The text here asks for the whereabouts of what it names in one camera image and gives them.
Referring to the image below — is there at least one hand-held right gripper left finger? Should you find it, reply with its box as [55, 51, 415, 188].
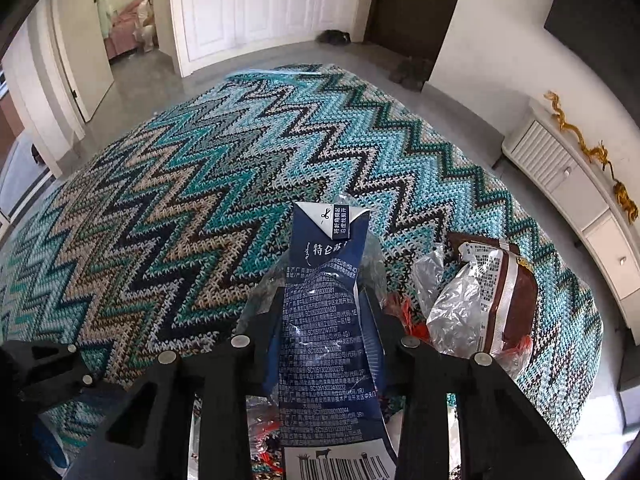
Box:
[65, 287, 286, 480]

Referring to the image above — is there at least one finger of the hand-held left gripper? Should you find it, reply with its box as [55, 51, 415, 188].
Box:
[20, 372, 95, 403]
[5, 341, 78, 366]

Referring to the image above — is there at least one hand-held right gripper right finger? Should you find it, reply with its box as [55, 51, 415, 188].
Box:
[362, 290, 586, 480]

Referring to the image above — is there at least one blue milk carton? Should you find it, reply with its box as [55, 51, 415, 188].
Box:
[262, 201, 396, 480]

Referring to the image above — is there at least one zigzag knitted blanket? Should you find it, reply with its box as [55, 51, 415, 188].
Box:
[0, 64, 605, 480]

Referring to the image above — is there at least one brown snack wrapper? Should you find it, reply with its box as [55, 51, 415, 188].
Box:
[446, 232, 540, 356]

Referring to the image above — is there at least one white television stand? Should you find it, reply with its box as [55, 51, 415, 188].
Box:
[501, 97, 640, 321]

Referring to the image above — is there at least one dark grey shoes pair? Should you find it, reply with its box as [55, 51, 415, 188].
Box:
[389, 57, 433, 92]

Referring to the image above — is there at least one golden tiger figurine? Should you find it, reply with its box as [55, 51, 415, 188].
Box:
[612, 180, 640, 225]

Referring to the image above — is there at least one golden dragon figurine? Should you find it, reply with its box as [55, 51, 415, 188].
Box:
[544, 91, 612, 166]

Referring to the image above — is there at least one white interior door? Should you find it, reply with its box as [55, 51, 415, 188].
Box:
[50, 0, 116, 123]

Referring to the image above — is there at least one white built-in cabinet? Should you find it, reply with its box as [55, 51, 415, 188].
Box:
[167, 0, 386, 78]

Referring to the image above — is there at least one dark brown entrance door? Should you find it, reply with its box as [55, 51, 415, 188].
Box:
[362, 0, 471, 68]

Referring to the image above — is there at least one pink bed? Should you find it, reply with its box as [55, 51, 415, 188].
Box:
[107, 0, 156, 61]

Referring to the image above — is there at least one wall-mounted black television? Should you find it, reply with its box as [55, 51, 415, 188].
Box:
[544, 0, 640, 91]

